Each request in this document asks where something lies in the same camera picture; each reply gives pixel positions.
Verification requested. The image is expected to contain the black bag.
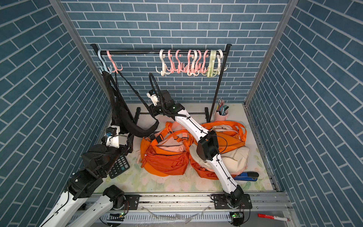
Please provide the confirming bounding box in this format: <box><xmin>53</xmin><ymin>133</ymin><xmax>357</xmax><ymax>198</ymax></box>
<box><xmin>102</xmin><ymin>71</ymin><xmax>159</xmax><ymax>138</ymax></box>

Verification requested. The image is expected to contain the dark orange zip bag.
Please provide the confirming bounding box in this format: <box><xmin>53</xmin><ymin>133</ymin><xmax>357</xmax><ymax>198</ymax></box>
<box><xmin>144</xmin><ymin>122</ymin><xmax>193</xmax><ymax>176</ymax></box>

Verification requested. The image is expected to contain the beige bag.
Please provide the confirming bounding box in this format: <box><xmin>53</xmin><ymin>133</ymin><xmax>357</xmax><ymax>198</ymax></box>
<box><xmin>189</xmin><ymin>142</ymin><xmax>250</xmax><ymax>177</ymax></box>

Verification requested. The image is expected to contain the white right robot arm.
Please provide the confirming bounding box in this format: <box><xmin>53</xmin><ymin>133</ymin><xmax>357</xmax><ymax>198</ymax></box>
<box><xmin>148</xmin><ymin>73</ymin><xmax>247</xmax><ymax>209</ymax></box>

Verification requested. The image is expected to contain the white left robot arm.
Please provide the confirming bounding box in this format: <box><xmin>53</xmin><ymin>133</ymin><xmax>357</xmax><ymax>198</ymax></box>
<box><xmin>41</xmin><ymin>134</ymin><xmax>139</xmax><ymax>227</ymax></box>

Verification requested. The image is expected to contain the white hook left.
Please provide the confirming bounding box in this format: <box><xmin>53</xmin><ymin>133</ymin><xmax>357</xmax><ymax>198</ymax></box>
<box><xmin>156</xmin><ymin>49</ymin><xmax>171</xmax><ymax>76</ymax></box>

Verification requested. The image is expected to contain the white hook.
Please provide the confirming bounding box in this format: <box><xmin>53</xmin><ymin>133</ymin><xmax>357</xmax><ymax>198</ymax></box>
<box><xmin>190</xmin><ymin>50</ymin><xmax>198</xmax><ymax>75</ymax></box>
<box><xmin>156</xmin><ymin>49</ymin><xmax>171</xmax><ymax>76</ymax></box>

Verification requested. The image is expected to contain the pink hook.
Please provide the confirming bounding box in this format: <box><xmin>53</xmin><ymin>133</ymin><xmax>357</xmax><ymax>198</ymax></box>
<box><xmin>106</xmin><ymin>51</ymin><xmax>123</xmax><ymax>73</ymax></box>
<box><xmin>175</xmin><ymin>50</ymin><xmax>183</xmax><ymax>73</ymax></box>
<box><xmin>168</xmin><ymin>50</ymin><xmax>176</xmax><ymax>73</ymax></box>
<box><xmin>195</xmin><ymin>50</ymin><xmax>202</xmax><ymax>75</ymax></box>
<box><xmin>184</xmin><ymin>49</ymin><xmax>192</xmax><ymax>76</ymax></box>
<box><xmin>200</xmin><ymin>50</ymin><xmax>208</xmax><ymax>74</ymax></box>

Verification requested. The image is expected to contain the white hook middle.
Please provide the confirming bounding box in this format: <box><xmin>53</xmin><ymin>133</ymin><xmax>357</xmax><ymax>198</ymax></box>
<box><xmin>190</xmin><ymin>50</ymin><xmax>198</xmax><ymax>75</ymax></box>

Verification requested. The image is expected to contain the green hook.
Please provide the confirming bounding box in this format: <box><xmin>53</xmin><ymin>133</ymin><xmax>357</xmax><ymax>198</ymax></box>
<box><xmin>207</xmin><ymin>50</ymin><xmax>216</xmax><ymax>78</ymax></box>

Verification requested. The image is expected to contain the white hook right end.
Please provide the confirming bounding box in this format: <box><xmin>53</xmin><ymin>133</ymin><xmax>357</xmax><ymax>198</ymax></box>
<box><xmin>216</xmin><ymin>49</ymin><xmax>224</xmax><ymax>75</ymax></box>

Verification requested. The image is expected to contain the light blue hook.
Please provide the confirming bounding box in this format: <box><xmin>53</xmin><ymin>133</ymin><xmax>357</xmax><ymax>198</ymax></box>
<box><xmin>97</xmin><ymin>50</ymin><xmax>109</xmax><ymax>72</ymax></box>

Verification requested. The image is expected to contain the black calculator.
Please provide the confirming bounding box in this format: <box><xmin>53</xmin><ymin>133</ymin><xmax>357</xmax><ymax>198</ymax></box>
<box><xmin>108</xmin><ymin>155</ymin><xmax>130</xmax><ymax>179</ymax></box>

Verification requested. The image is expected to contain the pink metal pen bucket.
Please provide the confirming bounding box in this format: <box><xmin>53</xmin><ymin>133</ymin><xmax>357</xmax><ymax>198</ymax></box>
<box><xmin>214</xmin><ymin>99</ymin><xmax>229</xmax><ymax>121</ymax></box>

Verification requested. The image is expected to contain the black clothes rack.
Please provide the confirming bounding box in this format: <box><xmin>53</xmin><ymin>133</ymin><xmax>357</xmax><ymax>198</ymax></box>
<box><xmin>90</xmin><ymin>44</ymin><xmax>232</xmax><ymax>137</ymax></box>

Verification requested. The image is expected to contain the blue card device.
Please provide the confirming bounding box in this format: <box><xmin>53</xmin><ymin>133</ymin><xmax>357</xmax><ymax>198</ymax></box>
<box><xmin>233</xmin><ymin>172</ymin><xmax>259</xmax><ymax>182</ymax></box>

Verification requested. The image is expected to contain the red white marker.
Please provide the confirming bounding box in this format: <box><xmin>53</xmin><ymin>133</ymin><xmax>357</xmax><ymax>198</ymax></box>
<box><xmin>258</xmin><ymin>213</ymin><xmax>290</xmax><ymax>222</ymax></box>

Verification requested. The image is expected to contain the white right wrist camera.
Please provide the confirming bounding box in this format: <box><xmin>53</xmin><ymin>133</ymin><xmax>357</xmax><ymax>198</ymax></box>
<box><xmin>147</xmin><ymin>90</ymin><xmax>159</xmax><ymax>106</ymax></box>

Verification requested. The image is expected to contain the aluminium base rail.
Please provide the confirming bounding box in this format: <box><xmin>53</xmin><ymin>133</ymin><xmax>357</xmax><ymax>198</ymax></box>
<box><xmin>72</xmin><ymin>185</ymin><xmax>300</xmax><ymax>227</ymax></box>

